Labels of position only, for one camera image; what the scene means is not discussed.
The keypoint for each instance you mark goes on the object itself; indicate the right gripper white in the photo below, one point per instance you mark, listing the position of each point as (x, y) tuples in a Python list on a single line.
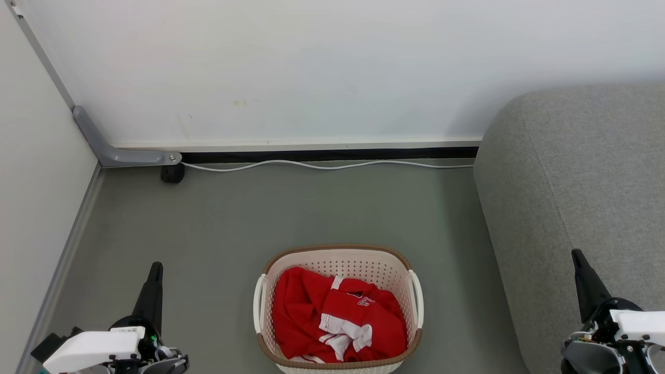
[(634, 332)]

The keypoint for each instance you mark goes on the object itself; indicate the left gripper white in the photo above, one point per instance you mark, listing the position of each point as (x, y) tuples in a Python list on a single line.
[(98, 350)]

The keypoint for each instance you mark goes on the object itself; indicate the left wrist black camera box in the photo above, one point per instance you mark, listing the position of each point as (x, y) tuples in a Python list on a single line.
[(49, 347)]

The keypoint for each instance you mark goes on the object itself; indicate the black caster wheel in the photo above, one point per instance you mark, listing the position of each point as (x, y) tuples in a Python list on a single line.
[(172, 174)]

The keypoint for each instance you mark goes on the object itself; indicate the grey metal partition foot bracket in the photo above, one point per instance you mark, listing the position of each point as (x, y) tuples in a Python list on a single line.
[(117, 156)]

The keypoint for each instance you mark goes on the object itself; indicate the red and white shirt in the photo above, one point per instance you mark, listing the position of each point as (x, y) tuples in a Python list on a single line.
[(301, 311)]

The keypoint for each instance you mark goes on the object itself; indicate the grey fabric sofa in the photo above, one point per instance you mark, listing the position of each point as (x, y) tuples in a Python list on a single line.
[(571, 182)]

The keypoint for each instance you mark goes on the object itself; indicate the white laundry basket brown rim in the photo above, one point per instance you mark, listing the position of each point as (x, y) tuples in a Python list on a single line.
[(343, 259)]

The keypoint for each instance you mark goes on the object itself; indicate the black baseboard strip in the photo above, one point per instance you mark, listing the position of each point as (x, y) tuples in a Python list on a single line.
[(337, 154)]

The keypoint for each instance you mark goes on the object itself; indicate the grey partition frame post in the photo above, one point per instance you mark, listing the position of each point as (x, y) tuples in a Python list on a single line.
[(44, 57)]

